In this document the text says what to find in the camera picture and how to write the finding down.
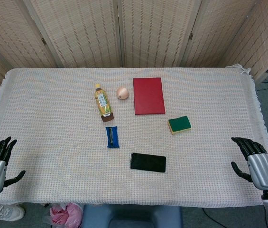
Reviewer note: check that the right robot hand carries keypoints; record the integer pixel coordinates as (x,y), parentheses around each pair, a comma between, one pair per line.
(263,169)

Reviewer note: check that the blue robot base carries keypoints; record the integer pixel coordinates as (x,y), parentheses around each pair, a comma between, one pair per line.
(132,217)

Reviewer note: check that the white sneaker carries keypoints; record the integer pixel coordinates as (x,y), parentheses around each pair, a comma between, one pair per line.
(9,212)

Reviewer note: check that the pink plastic bag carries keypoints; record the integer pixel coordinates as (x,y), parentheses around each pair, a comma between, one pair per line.
(66,215)

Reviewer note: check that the woven beige tablecloth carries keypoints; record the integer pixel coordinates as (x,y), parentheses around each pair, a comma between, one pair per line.
(76,142)

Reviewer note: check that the green yellow sponge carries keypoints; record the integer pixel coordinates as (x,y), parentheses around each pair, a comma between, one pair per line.
(179,124)

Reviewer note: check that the black smartphone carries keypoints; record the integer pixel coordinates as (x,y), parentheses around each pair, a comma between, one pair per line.
(148,162)

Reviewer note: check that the blue snack wrapper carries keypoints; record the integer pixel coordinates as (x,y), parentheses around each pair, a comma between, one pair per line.
(112,137)

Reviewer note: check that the yellow tea bottle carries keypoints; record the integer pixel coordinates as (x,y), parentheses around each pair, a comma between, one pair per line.
(103,102)

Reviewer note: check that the red book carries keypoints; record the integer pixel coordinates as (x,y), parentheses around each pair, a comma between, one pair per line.
(149,96)

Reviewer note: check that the brown onion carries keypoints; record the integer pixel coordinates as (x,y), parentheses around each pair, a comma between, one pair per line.
(122,92)

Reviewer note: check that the bamboo folding screen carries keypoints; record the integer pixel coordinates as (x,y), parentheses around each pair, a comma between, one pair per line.
(81,31)

